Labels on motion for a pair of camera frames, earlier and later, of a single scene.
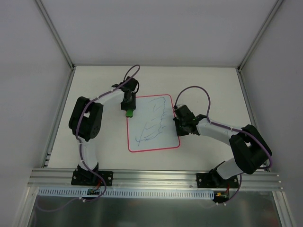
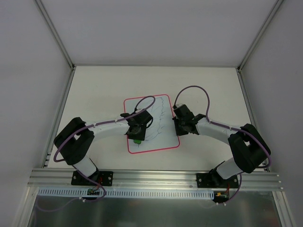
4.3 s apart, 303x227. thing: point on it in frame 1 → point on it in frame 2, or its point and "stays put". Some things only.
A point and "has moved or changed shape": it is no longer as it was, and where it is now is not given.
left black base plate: [90, 178] stays put
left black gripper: [128, 105] → [137, 136]
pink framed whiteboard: [152, 126] stays put
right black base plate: [211, 180] stays put
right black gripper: [179, 126] stays put
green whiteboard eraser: [129, 113] has moved or changed shape
